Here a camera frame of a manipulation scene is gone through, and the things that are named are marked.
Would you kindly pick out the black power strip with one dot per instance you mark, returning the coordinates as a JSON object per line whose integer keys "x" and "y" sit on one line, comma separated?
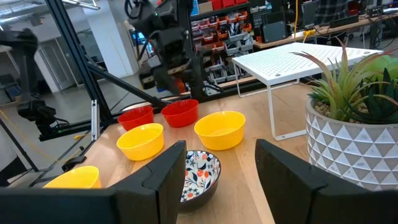
{"x": 343, "y": 21}

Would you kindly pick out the red plastic mini bowl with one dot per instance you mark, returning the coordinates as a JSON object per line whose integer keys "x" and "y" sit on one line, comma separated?
{"x": 180, "y": 113}
{"x": 136, "y": 119}

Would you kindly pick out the person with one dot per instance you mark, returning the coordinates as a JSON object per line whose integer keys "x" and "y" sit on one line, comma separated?
{"x": 329, "y": 11}

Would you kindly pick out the potted succulent plant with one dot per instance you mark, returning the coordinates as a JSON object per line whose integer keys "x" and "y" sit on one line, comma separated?
{"x": 342, "y": 149}

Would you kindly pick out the silver frame bracket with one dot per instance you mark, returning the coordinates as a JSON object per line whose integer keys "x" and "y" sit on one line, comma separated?
{"x": 95, "y": 121}

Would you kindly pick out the black equipment stand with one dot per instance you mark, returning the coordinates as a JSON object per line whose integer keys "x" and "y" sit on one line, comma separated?
{"x": 21, "y": 43}

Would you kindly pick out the floral patterned ceramic bowl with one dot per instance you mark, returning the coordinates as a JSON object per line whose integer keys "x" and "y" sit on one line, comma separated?
{"x": 200, "y": 177}

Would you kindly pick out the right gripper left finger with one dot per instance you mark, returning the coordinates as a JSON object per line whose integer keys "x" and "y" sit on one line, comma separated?
{"x": 155, "y": 193}

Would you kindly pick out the white perforated shelf riser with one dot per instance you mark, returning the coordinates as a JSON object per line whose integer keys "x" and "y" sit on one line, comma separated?
{"x": 280, "y": 65}

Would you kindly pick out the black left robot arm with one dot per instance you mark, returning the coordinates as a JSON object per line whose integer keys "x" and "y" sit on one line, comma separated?
{"x": 168, "y": 18}

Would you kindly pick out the black aluminium extrusion frame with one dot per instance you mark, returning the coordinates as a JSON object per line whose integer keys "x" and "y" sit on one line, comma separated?
{"x": 73, "y": 46}

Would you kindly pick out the black table clamp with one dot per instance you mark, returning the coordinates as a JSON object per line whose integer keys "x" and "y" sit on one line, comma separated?
{"x": 73, "y": 162}

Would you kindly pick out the yellow plastic mini bowl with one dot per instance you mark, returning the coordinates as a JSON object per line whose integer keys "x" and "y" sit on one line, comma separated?
{"x": 73, "y": 179}
{"x": 140, "y": 143}
{"x": 219, "y": 130}

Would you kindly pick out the black computer monitor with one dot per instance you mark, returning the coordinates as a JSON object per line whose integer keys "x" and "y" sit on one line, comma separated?
{"x": 309, "y": 14}

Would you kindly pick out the wooden workbench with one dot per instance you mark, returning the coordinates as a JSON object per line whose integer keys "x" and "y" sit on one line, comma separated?
{"x": 335, "y": 29}

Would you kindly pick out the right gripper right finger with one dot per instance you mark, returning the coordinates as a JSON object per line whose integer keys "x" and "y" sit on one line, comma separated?
{"x": 289, "y": 193}

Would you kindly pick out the storage rack with bins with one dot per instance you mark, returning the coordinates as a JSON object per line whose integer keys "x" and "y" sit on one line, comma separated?
{"x": 224, "y": 34}

